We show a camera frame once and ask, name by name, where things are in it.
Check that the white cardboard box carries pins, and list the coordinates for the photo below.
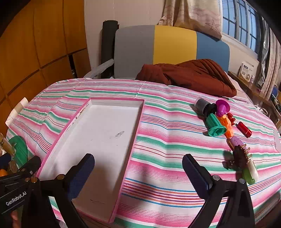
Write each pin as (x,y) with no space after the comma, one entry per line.
(244,71)

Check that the grey black toy cup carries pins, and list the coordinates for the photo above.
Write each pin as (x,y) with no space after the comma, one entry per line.
(203,104)

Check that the red toy gear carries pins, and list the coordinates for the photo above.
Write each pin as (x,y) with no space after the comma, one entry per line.
(231,118)

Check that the green ribbed toy cup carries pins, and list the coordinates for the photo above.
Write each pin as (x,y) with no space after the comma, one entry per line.
(215,126)

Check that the green toy popsicle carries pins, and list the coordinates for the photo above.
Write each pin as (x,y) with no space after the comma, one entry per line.
(247,175)

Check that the black rolled mat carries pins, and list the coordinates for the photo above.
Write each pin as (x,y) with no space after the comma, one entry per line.
(108,43)

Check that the blue round object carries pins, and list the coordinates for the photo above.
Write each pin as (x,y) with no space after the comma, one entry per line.
(275,89)

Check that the wooden side shelf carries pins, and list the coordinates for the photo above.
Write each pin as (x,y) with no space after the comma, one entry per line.
(252,89)

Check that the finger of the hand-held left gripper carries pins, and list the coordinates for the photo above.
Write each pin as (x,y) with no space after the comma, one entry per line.
(30,165)

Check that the pale pink sheet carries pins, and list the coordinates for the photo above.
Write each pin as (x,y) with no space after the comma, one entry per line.
(238,87)

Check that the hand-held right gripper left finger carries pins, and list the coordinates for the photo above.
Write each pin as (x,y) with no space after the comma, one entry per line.
(81,173)

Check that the brown quilted duvet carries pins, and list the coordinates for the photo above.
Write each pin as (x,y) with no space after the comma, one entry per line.
(186,74)

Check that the wooden wardrobe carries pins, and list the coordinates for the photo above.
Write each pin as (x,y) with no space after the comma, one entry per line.
(33,43)

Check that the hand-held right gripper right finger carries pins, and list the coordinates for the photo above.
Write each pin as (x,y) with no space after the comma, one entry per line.
(195,173)

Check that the window with grid frame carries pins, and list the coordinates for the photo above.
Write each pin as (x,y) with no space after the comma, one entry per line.
(241,22)

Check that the silver grey curtain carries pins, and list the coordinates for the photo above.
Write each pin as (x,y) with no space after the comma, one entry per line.
(271,65)

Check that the pink green striped blanket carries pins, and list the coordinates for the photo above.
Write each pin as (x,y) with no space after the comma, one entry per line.
(164,153)

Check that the purple mushroom toy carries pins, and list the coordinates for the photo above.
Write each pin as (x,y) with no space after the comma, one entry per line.
(222,107)

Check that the purple toy popsicle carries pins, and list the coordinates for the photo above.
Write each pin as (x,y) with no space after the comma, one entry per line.
(236,141)

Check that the white foam tube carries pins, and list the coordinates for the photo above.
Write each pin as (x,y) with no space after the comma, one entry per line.
(98,69)

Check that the green and white cylinder toy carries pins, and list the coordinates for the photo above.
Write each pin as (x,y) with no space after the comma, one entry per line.
(253,171)

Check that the small pink jar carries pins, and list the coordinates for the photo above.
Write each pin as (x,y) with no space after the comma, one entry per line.
(252,78)

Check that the pink white tray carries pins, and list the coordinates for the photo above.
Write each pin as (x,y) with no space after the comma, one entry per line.
(98,142)

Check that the brown round toy with pegs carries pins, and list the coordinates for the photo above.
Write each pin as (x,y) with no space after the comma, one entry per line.
(240,156)

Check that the green round object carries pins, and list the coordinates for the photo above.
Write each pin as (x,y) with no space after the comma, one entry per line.
(19,149)

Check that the red toy cylinder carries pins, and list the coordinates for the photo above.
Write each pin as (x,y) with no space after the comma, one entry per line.
(244,129)

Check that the beige starfish print curtain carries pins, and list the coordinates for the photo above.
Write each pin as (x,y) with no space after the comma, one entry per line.
(193,15)

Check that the grey yellow blue headboard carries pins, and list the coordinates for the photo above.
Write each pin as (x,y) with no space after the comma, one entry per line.
(171,46)

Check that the clear glass jar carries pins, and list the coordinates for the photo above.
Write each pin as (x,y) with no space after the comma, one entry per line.
(6,144)

